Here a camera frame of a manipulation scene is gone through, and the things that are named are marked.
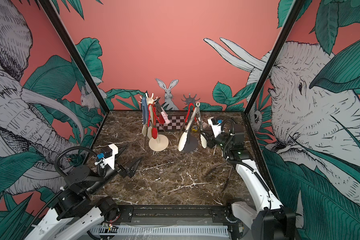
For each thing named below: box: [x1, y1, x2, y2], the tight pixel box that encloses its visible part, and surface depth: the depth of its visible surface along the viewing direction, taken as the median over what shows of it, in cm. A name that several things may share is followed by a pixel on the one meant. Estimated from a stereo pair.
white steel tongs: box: [178, 101, 207, 152], surface depth 70 cm
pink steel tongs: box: [160, 106, 171, 124], surface depth 82 cm
